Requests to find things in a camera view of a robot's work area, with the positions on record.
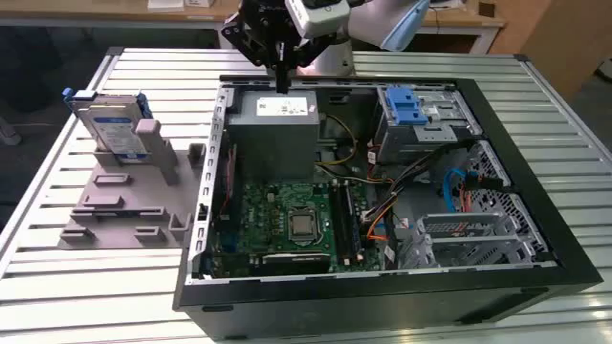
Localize grey parts rack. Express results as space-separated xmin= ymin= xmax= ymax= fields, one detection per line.
xmin=56 ymin=120 xmax=208 ymax=250

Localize brown wooden cabinet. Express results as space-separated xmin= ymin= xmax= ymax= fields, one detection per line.
xmin=489 ymin=0 xmax=612 ymax=105

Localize CPU socket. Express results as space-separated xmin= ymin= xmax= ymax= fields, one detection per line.
xmin=285 ymin=204 xmax=324 ymax=248

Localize silver CPU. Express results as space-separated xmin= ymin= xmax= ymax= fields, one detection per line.
xmin=291 ymin=216 xmax=317 ymax=237

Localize metal disk bay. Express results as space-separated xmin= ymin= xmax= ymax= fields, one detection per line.
xmin=396 ymin=211 xmax=560 ymax=269

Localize power wire with black plug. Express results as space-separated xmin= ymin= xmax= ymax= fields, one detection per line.
xmin=457 ymin=171 xmax=516 ymax=218

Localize grey metal foot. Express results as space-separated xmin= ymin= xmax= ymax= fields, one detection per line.
xmin=0 ymin=114 xmax=23 ymax=146

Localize yellow wires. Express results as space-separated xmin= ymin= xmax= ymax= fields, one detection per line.
xmin=315 ymin=113 xmax=360 ymax=168

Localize black graphics card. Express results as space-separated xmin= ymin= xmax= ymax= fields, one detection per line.
xmin=248 ymin=250 xmax=332 ymax=277

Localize grey power supply unit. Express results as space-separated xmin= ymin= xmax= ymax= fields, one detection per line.
xmin=227 ymin=89 xmax=321 ymax=183

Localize black RAM slot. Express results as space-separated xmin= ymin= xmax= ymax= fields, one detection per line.
xmin=347 ymin=186 xmax=365 ymax=261
xmin=329 ymin=180 xmax=351 ymax=264

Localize wooden desk with white frame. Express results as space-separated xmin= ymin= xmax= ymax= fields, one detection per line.
xmin=0 ymin=0 xmax=508 ymax=54

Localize blue plastic drive latch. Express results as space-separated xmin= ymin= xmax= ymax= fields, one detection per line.
xmin=387 ymin=87 xmax=429 ymax=126

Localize green motherboard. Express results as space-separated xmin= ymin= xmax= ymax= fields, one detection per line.
xmin=209 ymin=181 xmax=387 ymax=277

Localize metal optical drive cage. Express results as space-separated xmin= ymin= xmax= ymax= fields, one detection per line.
xmin=372 ymin=85 xmax=484 ymax=166

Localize black PC case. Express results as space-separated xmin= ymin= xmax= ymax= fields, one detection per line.
xmin=171 ymin=73 xmax=604 ymax=341

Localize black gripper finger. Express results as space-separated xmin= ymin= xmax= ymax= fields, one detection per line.
xmin=283 ymin=32 xmax=336 ymax=95
xmin=220 ymin=13 xmax=284 ymax=94

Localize black cable bundle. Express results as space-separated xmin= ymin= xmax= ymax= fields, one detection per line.
xmin=371 ymin=141 xmax=479 ymax=269

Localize metal socket cover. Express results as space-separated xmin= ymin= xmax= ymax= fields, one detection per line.
xmin=288 ymin=211 xmax=320 ymax=243

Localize hard disk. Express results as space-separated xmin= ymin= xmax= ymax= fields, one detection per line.
xmin=60 ymin=89 xmax=153 ymax=166

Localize blue data wire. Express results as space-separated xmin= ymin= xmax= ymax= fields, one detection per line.
xmin=441 ymin=167 xmax=475 ymax=216

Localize orange wire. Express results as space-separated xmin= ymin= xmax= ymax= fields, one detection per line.
xmin=364 ymin=210 xmax=397 ymax=242

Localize white and grey wire bundle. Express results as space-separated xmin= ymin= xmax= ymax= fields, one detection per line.
xmin=333 ymin=171 xmax=401 ymax=186

